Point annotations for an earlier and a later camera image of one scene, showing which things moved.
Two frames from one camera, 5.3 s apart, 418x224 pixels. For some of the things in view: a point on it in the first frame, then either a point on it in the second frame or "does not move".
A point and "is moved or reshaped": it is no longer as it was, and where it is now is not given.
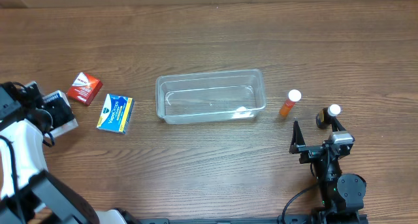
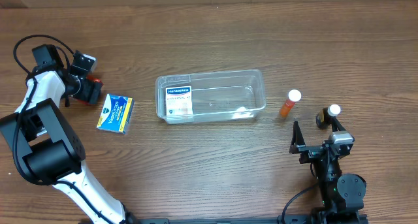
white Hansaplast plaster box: (66, 127) is moved or reshaped
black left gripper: (61, 111) -> (91, 89)
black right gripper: (309, 151) does not move
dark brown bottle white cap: (324, 118) does not move
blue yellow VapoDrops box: (116, 113) does not move
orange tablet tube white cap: (294, 96) does not move
